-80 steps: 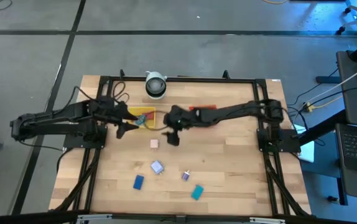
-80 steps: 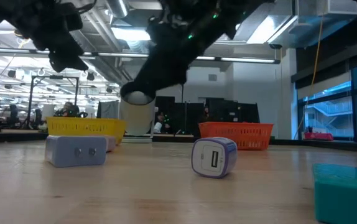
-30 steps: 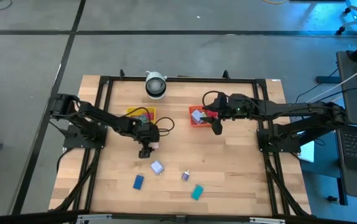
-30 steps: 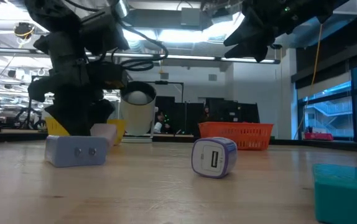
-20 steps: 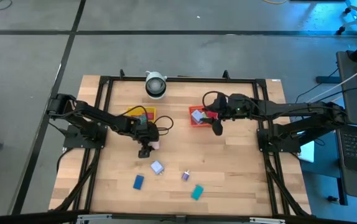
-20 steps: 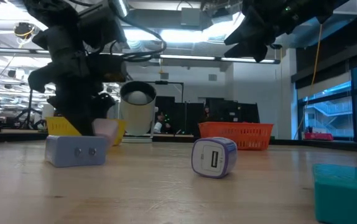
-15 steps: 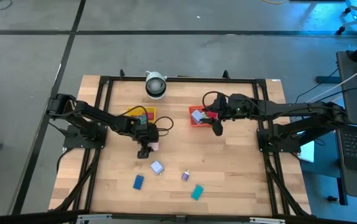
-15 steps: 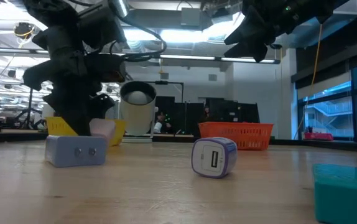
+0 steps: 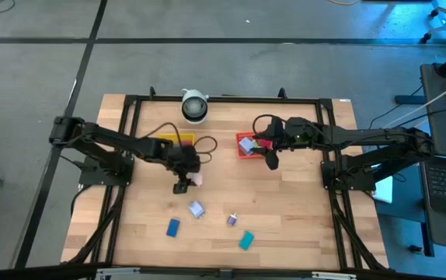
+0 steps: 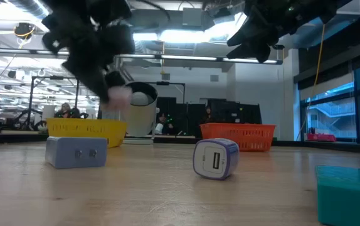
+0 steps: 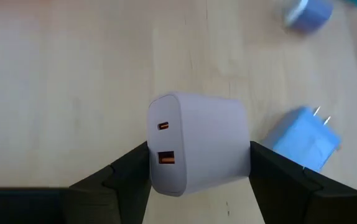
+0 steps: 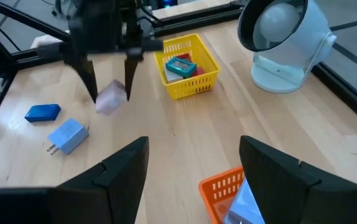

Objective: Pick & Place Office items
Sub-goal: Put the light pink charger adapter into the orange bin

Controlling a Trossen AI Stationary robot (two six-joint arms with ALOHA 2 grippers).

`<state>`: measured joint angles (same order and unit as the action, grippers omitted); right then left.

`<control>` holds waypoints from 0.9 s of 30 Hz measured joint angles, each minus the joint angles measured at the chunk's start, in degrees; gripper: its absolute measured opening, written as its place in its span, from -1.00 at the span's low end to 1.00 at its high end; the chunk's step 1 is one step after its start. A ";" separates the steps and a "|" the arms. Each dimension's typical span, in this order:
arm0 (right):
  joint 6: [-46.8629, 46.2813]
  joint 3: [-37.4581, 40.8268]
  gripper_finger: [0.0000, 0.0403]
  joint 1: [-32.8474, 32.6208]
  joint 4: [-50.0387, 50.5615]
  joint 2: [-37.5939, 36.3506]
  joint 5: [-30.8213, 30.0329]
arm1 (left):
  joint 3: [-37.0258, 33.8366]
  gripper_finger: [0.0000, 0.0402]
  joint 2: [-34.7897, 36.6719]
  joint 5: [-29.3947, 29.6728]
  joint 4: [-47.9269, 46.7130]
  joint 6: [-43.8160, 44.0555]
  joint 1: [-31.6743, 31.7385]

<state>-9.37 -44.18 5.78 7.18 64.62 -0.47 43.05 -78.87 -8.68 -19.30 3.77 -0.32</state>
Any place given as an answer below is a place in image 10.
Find red storage box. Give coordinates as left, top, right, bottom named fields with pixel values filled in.
left=306, top=133, right=337, bottom=143

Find long ceiling light strip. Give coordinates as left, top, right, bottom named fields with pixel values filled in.
left=117, top=52, right=283, bottom=65

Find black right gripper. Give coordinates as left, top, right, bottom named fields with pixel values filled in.
left=226, top=0, right=297, bottom=64

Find pink plug charger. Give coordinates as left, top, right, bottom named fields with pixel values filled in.
left=103, top=86, right=134, bottom=110

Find lavender two-prong charger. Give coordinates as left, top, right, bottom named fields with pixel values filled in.
left=44, top=136, right=109, bottom=170

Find black ceiling dome camera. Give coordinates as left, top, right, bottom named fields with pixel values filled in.
left=13, top=22, right=36, bottom=40

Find purple-trimmed white USB charger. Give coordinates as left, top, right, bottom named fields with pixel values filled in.
left=193, top=137, right=240, bottom=181

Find black metal gantry frame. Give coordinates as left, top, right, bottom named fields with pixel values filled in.
left=28, top=75, right=80, bottom=130
left=154, top=80, right=186, bottom=104

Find person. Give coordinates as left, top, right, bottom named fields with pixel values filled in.
left=156, top=112, right=176, bottom=135
left=202, top=105, right=215, bottom=124
left=56, top=102, right=80, bottom=119

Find orange plastic basket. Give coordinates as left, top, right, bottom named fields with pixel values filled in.
left=199, top=122, right=277, bottom=153

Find teal rectangular box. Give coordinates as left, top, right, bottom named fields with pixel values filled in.
left=315, top=166, right=360, bottom=226

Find grey ceiling junction box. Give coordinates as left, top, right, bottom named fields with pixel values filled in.
left=181, top=8, right=203, bottom=28

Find black window frame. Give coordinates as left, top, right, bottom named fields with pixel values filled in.
left=299, top=59, right=360, bottom=145

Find yellow plastic basket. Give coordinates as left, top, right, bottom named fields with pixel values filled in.
left=46, top=117, right=128, bottom=148

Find black partition panel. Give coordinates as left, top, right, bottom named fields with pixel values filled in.
left=207, top=98, right=262, bottom=125
left=156, top=96, right=206, bottom=139

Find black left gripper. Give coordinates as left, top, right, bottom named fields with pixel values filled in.
left=41, top=18, right=136, bottom=104

